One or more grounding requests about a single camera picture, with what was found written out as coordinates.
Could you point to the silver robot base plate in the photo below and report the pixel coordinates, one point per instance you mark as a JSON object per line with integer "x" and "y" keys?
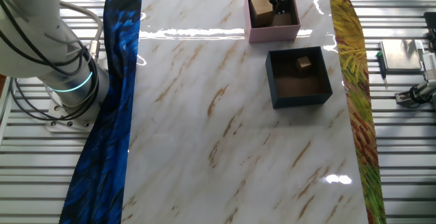
{"x": 58, "y": 120}

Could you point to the dark blue cardboard box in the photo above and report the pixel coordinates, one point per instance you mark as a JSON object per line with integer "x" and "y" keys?
{"x": 299, "y": 102}

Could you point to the yellow green painted cloth strip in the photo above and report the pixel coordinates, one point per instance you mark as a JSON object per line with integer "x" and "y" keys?
{"x": 357, "y": 98}

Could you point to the large wooden cube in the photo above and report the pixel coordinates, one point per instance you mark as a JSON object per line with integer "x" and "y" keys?
{"x": 261, "y": 10}

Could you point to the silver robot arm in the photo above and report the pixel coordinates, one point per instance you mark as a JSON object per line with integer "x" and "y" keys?
{"x": 34, "y": 30}

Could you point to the silver ribbed camera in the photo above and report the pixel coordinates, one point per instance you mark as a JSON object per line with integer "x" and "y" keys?
{"x": 430, "y": 64}

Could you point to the square silver metal plate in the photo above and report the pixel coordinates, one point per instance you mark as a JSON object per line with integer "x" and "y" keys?
{"x": 402, "y": 54}

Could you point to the pink cardboard box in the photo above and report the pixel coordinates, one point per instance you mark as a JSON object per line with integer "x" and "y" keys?
{"x": 272, "y": 35}

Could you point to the black device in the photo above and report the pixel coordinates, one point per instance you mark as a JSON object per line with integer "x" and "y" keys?
{"x": 431, "y": 26}

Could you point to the blue painted cloth strip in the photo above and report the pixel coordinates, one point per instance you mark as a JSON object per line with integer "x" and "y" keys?
{"x": 102, "y": 149}

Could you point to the white marble pattern mat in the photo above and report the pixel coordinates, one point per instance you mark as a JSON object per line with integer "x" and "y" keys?
{"x": 238, "y": 149}

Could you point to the medium wooden cube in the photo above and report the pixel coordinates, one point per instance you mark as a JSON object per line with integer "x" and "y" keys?
{"x": 304, "y": 63}

